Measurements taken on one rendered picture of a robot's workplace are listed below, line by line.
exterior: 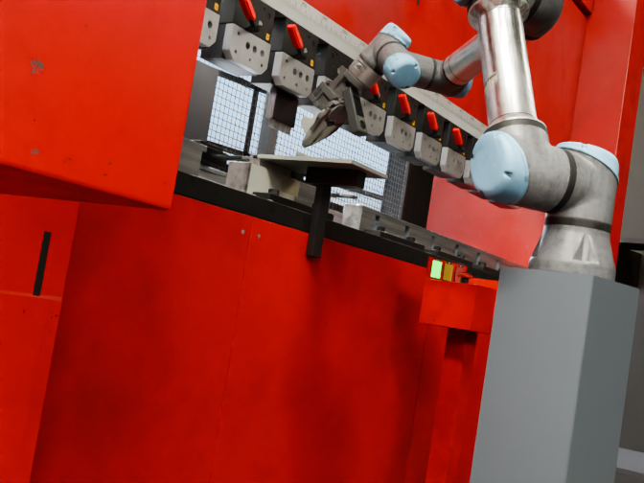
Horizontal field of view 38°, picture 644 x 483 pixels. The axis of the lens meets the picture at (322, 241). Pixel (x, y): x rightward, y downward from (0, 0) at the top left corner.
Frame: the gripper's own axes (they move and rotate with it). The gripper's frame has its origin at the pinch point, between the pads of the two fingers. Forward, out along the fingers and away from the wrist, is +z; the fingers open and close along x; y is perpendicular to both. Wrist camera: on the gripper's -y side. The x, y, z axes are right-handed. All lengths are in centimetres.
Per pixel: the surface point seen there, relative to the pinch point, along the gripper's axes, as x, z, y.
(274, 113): 4.3, 0.5, 10.8
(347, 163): 8.7, -6.6, -16.9
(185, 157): 36.6, 13.3, -2.6
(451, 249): -108, 13, -2
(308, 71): -2.1, -11.5, 16.3
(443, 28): -74, -39, 40
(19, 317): 93, 27, -43
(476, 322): -39, 6, -50
